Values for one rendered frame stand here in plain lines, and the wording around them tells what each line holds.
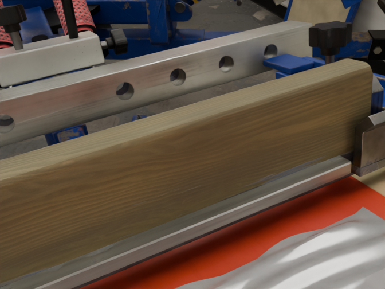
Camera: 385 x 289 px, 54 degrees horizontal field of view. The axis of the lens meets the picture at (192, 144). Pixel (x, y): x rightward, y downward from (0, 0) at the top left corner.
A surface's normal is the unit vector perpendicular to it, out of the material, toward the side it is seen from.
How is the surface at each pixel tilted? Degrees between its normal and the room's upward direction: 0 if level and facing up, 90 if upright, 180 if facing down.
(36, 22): 0
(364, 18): 90
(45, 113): 75
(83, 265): 15
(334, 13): 79
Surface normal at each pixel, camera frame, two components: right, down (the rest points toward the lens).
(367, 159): 0.40, 0.36
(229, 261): -0.15, -0.88
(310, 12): -0.89, 0.14
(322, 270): 0.05, -0.55
